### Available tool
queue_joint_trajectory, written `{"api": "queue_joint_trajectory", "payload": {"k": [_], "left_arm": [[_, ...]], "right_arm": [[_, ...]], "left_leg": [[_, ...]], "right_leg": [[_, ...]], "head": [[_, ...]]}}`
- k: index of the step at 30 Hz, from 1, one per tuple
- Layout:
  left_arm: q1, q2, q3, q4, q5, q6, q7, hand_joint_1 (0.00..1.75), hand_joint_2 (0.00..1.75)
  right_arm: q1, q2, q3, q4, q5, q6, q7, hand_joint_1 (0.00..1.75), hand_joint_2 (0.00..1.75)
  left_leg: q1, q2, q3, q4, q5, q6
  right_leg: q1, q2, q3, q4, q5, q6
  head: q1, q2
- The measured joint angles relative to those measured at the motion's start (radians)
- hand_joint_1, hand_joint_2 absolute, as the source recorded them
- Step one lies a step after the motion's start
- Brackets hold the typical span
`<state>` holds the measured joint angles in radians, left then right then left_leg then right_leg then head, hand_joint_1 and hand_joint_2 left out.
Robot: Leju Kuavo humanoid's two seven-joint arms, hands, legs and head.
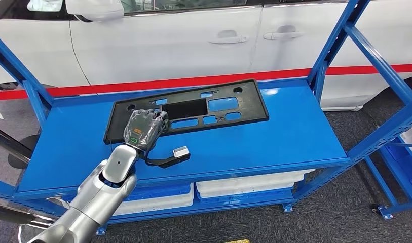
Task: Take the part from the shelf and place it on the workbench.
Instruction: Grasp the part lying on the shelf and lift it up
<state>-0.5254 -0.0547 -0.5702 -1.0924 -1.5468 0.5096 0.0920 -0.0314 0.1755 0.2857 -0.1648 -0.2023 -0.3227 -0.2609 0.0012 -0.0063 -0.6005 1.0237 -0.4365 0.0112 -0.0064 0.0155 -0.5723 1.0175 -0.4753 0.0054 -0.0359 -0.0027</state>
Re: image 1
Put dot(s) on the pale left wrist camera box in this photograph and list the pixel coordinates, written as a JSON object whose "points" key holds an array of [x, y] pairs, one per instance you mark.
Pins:
{"points": [[181, 152]]}

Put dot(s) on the yellow floor tape square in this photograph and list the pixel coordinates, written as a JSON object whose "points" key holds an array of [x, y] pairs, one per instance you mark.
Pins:
{"points": [[237, 241]]}

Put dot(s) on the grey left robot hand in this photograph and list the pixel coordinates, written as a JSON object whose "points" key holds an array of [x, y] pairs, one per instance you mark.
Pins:
{"points": [[142, 127]]}

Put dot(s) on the red barrier belt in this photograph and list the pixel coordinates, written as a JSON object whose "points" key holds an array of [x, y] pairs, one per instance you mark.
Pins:
{"points": [[158, 83]]}

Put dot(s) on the blue metal shelf rack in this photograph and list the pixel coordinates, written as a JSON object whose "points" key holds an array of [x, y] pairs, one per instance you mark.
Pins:
{"points": [[380, 181], [259, 144]]}

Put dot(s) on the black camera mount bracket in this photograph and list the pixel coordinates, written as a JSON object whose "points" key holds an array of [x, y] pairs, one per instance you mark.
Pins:
{"points": [[165, 162]]}

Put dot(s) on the black plastic plate frame part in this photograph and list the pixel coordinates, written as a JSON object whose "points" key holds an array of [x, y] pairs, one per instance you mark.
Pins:
{"points": [[252, 104]]}

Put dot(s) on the stanchion post with chrome base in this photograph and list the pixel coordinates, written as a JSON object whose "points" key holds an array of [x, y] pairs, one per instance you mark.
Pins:
{"points": [[11, 213]]}

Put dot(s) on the stanchion post with dark base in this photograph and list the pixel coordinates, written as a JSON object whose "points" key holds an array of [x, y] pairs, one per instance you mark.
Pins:
{"points": [[22, 154]]}

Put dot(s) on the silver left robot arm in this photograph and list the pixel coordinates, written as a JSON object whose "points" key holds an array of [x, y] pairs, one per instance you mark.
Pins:
{"points": [[98, 198]]}

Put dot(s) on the white car side mirror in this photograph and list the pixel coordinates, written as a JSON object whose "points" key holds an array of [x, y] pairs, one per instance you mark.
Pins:
{"points": [[95, 10]]}

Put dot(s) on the white car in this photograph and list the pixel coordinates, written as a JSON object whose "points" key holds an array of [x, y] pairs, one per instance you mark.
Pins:
{"points": [[158, 47]]}

